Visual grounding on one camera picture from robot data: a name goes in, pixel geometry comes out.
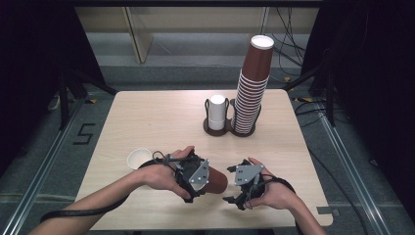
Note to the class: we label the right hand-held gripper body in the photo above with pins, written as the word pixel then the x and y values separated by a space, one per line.
pixel 248 174

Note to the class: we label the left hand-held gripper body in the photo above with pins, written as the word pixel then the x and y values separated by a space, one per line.
pixel 199 174

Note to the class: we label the brown paper cup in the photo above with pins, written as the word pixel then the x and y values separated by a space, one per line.
pixel 217 182

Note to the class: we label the stack of white cups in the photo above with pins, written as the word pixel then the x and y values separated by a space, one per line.
pixel 217 111

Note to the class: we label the white paper cup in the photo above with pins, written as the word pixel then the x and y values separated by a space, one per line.
pixel 138 159

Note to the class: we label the stack of brown cups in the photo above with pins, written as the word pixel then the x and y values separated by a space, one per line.
pixel 254 71

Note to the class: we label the person's right hand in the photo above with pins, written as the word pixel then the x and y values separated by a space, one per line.
pixel 277 196

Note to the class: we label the person's left hand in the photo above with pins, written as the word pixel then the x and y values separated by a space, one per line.
pixel 161 176

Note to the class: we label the black metal stand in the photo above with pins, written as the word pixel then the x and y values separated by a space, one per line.
pixel 329 98
pixel 65 94

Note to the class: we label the aluminium floor rail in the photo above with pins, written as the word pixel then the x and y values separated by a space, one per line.
pixel 352 176
pixel 39 173

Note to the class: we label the beige partition post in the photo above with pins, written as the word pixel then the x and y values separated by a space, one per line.
pixel 138 36

